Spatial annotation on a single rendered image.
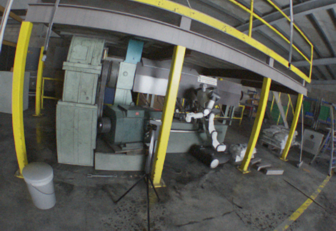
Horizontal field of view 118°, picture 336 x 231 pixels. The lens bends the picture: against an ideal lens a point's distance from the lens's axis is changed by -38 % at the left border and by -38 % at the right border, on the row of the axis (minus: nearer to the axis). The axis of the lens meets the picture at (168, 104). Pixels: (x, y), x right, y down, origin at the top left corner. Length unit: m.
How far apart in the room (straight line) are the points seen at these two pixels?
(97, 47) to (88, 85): 0.48
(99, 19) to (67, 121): 1.25
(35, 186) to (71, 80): 1.27
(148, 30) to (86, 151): 1.69
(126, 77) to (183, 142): 1.59
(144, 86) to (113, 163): 1.28
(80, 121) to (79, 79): 0.52
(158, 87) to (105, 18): 1.49
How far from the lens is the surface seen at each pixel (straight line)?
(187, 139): 3.13
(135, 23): 1.74
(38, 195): 1.66
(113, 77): 2.48
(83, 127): 2.15
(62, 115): 2.16
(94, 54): 2.10
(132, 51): 2.64
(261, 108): 2.86
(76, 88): 2.11
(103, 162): 2.25
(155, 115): 2.23
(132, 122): 2.02
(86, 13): 1.76
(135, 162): 2.30
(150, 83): 2.65
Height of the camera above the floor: 1.29
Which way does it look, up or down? 8 degrees down
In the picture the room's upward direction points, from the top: 10 degrees clockwise
